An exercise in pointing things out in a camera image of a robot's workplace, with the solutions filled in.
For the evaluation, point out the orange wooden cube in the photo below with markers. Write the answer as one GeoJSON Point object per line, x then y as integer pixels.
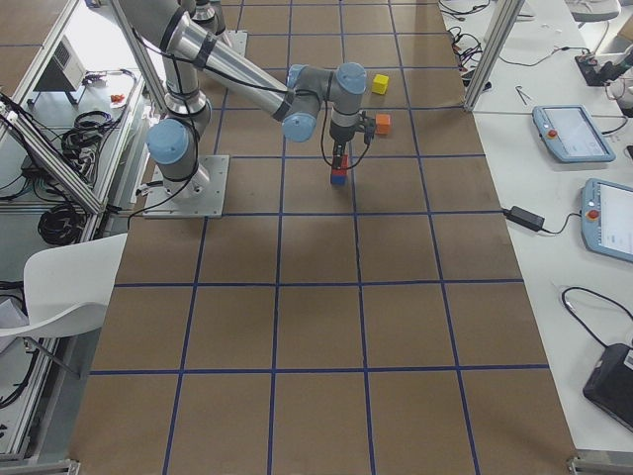
{"type": "Point", "coordinates": [383, 124]}

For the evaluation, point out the blue wooden cube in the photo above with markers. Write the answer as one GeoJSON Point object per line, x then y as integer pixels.
{"type": "Point", "coordinates": [338, 179]}

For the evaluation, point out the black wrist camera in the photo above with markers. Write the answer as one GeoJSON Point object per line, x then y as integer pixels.
{"type": "Point", "coordinates": [367, 126]}

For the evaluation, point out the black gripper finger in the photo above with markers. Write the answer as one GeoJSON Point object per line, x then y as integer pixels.
{"type": "Point", "coordinates": [338, 153]}

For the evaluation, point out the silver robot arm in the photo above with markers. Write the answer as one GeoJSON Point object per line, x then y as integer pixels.
{"type": "Point", "coordinates": [169, 27]}
{"type": "Point", "coordinates": [209, 14]}

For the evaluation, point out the grey control box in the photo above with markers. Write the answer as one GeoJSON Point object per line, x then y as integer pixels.
{"type": "Point", "coordinates": [64, 72]}

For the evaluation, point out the blue teach pendant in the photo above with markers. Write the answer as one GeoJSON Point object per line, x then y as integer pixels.
{"type": "Point", "coordinates": [607, 218]}
{"type": "Point", "coordinates": [570, 134]}

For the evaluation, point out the white plastic chair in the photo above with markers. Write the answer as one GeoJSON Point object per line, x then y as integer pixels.
{"type": "Point", "coordinates": [68, 288]}

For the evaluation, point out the black laptop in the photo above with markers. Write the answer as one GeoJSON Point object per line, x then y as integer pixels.
{"type": "Point", "coordinates": [609, 386]}

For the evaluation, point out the black power adapter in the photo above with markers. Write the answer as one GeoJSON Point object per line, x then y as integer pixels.
{"type": "Point", "coordinates": [524, 218]}

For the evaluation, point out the upper blue teach pendant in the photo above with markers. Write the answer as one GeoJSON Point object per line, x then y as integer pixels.
{"type": "Point", "coordinates": [570, 134]}

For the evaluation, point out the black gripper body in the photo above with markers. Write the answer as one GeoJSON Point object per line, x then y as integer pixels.
{"type": "Point", "coordinates": [342, 136]}

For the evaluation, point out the yellow wooden cube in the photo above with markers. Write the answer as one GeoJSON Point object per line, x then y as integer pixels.
{"type": "Point", "coordinates": [380, 84]}

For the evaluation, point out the lower blue teach pendant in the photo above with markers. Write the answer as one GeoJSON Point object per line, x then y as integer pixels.
{"type": "Point", "coordinates": [607, 218]}

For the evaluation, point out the aluminium frame post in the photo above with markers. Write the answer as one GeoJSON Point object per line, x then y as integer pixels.
{"type": "Point", "coordinates": [504, 17]}

